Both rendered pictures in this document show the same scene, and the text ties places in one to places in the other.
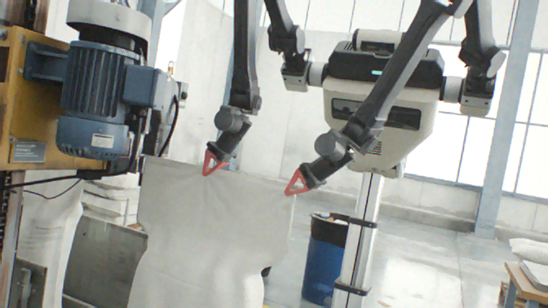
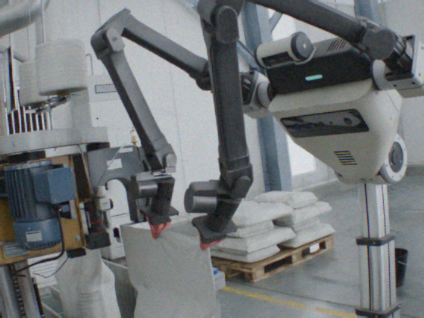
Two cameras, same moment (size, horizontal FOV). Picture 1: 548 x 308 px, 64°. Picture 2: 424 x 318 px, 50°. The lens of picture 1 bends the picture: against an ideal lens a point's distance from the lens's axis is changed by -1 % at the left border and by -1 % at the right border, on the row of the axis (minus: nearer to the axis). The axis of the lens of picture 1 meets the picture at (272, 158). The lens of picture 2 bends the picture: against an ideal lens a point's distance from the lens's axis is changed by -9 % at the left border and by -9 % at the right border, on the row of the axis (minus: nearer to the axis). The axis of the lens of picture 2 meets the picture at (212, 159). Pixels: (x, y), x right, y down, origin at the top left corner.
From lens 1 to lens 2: 0.76 m
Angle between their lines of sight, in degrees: 31
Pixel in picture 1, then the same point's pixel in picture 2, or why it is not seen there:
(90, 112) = (21, 216)
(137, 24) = (29, 141)
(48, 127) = not seen: hidden behind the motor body
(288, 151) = not seen: outside the picture
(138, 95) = (42, 196)
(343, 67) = (281, 82)
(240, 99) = (154, 161)
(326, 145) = (188, 201)
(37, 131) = not seen: hidden behind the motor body
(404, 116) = (347, 119)
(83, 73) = (12, 189)
